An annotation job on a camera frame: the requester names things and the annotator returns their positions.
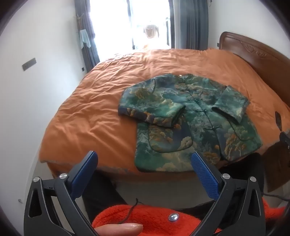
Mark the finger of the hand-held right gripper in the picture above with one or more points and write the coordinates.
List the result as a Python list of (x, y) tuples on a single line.
[(285, 138), (278, 119)]

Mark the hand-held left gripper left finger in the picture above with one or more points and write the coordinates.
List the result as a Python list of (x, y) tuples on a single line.
[(85, 172)]

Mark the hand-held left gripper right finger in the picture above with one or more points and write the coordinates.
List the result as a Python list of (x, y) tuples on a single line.
[(205, 175)]

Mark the green cloud-print jacket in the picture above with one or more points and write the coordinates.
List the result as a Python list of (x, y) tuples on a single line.
[(199, 118)]

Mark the person's left hand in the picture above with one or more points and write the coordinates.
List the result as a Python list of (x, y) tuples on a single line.
[(122, 229)]

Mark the black pants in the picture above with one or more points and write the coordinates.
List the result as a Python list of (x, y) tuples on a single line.
[(102, 195)]

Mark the dark thread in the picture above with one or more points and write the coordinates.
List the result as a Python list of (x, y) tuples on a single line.
[(130, 210)]

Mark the orange fleece sweater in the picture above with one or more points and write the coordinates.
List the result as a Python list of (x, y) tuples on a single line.
[(154, 217)]

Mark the orange bed cover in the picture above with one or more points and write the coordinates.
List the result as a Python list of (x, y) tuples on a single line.
[(95, 106)]

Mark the carved wooden headboard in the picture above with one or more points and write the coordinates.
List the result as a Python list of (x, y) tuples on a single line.
[(253, 51)]

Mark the grey curtain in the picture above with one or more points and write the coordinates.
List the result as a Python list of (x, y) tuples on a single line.
[(192, 25), (88, 40)]

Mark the light blue hanging cloth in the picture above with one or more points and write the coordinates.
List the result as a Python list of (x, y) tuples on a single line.
[(85, 38)]

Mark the glass balcony door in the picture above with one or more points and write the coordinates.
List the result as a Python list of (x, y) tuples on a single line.
[(129, 25)]

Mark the beige hanging garment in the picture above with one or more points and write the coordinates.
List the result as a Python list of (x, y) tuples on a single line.
[(150, 31)]

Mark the dark wall switch panel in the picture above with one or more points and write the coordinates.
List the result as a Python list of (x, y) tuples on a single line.
[(29, 63)]

